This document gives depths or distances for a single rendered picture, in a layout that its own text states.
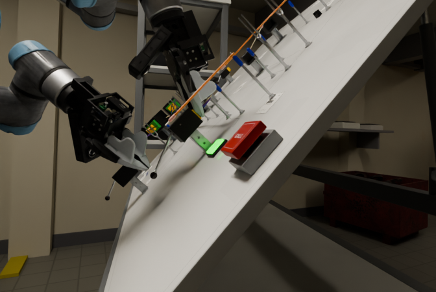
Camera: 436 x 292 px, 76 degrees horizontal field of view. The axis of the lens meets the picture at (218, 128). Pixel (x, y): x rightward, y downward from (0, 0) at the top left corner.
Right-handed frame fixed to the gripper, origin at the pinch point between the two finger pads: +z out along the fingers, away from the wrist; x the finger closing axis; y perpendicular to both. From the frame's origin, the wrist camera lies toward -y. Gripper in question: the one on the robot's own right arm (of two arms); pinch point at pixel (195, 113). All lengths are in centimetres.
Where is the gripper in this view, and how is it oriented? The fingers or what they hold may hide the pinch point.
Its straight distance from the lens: 57.2
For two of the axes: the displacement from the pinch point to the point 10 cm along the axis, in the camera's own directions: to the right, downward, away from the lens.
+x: -2.9, 0.7, 9.5
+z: 3.8, 9.2, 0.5
